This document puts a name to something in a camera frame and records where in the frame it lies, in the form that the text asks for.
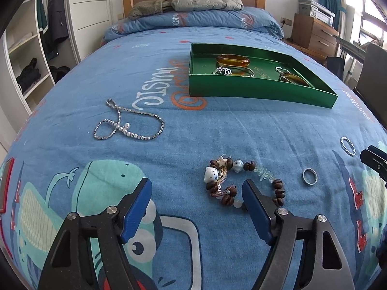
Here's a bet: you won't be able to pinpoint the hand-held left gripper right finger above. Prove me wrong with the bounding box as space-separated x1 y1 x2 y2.
241 179 356 290

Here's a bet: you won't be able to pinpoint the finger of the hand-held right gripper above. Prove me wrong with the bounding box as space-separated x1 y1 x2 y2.
367 145 387 164
360 150 387 188

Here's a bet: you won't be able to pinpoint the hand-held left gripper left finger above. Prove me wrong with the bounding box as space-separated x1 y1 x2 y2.
37 178 153 290

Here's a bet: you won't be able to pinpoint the brown beaded bracelet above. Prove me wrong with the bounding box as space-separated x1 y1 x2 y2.
204 155 286 209

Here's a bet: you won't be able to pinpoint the thin amber bangle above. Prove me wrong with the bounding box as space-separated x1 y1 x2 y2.
278 72 312 88

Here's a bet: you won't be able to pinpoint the green tray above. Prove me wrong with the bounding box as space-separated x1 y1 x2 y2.
188 43 338 109

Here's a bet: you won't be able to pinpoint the silver bangle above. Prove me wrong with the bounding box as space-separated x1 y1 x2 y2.
212 65 255 78

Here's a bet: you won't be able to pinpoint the wide amber bangle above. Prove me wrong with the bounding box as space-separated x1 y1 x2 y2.
216 53 251 68

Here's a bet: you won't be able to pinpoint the grey chair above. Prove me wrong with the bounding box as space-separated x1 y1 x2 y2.
353 43 387 103

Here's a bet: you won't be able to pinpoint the dark tote bag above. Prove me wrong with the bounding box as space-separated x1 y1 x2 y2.
326 56 345 82

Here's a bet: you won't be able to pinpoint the red phone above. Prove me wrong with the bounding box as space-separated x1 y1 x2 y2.
0 157 15 214

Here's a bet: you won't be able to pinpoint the wooden drawer chest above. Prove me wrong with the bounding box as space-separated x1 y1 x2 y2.
291 12 340 58

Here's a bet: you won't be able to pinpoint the teal curtain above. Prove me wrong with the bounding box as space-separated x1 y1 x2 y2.
319 0 347 46

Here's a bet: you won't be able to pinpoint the white printer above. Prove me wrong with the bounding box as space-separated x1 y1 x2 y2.
298 0 336 26

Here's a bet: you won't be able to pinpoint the black backpack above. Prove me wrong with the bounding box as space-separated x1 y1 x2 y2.
49 65 72 83

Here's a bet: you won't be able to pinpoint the black bag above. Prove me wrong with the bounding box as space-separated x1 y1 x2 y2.
15 57 42 93

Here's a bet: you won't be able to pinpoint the blue folded duvet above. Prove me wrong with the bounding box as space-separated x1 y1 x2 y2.
101 6 285 46

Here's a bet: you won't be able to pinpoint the white wardrobe shelf unit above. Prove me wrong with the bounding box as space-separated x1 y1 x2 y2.
2 0 81 116

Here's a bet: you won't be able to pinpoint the olive fleece jacket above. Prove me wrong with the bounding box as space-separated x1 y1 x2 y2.
128 0 173 20

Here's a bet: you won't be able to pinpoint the dark hanging clothes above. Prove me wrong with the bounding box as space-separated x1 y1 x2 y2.
37 0 70 61

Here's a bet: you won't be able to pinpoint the grey down jacket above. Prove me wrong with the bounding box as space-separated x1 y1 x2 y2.
171 0 244 13

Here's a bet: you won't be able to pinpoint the twisted silver ring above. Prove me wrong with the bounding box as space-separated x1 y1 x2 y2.
340 136 355 157

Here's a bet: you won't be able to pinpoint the plain silver ring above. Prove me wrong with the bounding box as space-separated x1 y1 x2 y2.
302 168 318 186

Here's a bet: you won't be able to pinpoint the pearl and silver necklace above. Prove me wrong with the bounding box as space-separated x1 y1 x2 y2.
93 97 165 142

